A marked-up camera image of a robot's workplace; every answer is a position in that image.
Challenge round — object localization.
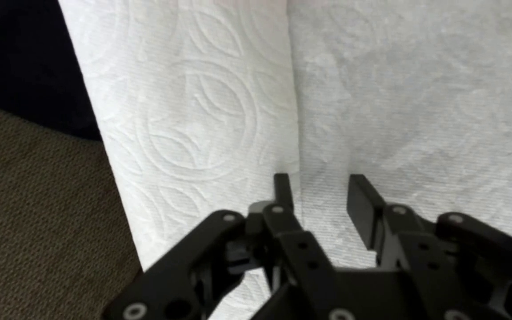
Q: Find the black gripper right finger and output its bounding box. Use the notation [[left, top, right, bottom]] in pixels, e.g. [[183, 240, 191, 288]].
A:
[[344, 173, 512, 320]]

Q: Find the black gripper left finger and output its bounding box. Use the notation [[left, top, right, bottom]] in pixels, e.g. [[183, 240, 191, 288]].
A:
[[101, 173, 359, 320]]

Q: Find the white paper napkin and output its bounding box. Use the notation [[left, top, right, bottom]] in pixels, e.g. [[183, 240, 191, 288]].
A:
[[56, 0, 512, 320]]

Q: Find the beige fabric couch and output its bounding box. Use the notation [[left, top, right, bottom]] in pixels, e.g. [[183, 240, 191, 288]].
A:
[[0, 96, 145, 320]]

